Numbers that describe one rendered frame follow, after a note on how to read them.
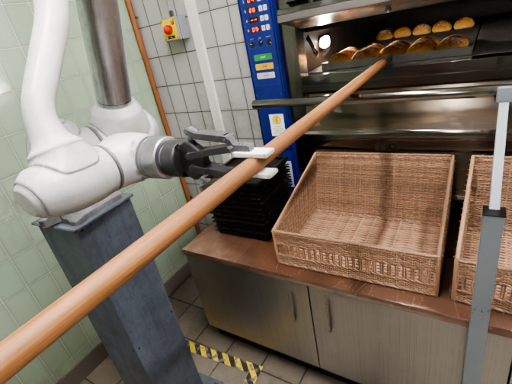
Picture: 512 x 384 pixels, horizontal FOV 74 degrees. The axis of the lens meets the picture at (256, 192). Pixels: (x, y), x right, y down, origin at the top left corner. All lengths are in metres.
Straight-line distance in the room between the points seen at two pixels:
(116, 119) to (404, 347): 1.16
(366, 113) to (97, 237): 1.08
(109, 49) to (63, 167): 0.46
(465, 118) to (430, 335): 0.74
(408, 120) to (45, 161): 1.20
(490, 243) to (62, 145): 0.90
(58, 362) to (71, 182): 1.42
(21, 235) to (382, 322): 1.44
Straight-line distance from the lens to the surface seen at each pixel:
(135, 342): 1.33
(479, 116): 1.42
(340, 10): 1.29
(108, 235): 1.14
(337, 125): 1.51
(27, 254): 1.75
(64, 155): 0.69
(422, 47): 1.50
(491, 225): 0.91
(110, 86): 1.09
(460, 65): 1.39
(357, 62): 1.54
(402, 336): 1.29
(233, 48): 1.68
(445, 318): 1.18
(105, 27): 1.04
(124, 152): 0.74
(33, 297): 1.82
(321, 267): 1.26
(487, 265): 0.97
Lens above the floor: 1.41
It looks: 26 degrees down
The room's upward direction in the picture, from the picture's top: 12 degrees counter-clockwise
